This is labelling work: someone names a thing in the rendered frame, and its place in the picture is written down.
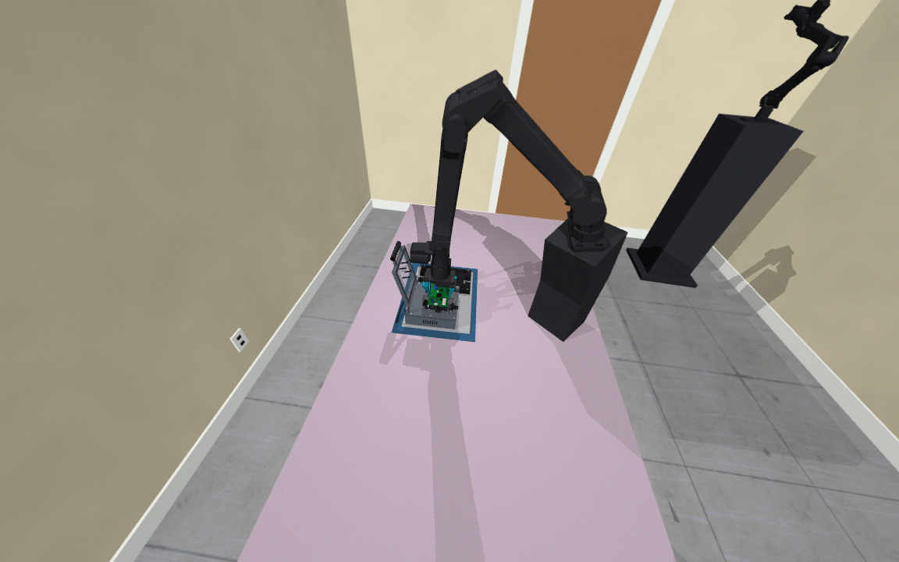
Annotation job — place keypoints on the green circuit board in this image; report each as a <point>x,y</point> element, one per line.
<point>439,296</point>

